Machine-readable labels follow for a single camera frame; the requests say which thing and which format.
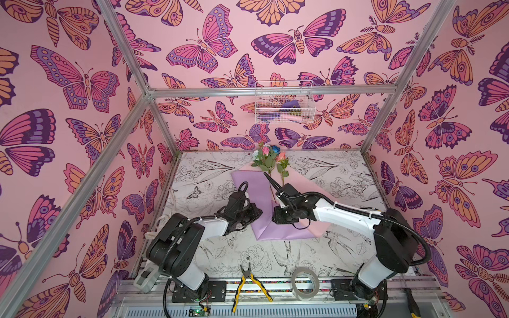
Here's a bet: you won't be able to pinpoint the clear tape roll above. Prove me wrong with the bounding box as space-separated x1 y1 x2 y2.
291 267 320 302

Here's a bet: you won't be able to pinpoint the aluminium front rail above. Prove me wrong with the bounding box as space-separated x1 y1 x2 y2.
107 277 455 317

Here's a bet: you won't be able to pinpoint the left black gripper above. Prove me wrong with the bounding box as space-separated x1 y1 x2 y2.
235 203 265 226

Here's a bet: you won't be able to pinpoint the pink orange fake rose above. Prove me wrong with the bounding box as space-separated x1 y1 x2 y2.
277 152 289 185

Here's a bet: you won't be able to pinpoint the purple pink wrapping paper sheet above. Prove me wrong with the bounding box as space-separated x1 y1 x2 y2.
231 166 331 241

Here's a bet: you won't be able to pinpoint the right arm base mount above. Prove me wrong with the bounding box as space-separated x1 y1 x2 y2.
330 278 387 302

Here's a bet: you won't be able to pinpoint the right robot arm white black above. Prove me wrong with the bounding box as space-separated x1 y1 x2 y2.
265 174 432 300

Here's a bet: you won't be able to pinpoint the white wire basket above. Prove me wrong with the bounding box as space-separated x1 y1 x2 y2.
253 84 316 125

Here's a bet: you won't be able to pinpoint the cream ribbon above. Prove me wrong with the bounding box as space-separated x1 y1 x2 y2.
144 215 170 240

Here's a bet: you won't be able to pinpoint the white fake rose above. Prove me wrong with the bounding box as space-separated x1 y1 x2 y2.
251 146 274 174

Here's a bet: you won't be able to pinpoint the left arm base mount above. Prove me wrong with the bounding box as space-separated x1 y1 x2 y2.
171 280 227 303

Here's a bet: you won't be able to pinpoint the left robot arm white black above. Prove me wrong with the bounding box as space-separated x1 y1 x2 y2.
146 182 262 294

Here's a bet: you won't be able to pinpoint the yellow handled pliers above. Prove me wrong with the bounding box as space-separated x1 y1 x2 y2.
231 262 274 314

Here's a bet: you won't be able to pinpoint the small pink fake rose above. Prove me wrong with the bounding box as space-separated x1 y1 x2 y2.
261 143 273 174

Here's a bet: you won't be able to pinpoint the blue fake rose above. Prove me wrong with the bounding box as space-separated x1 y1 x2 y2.
266 146 280 169

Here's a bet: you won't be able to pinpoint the black yellow screwdriver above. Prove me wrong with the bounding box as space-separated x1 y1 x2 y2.
400 273 422 318

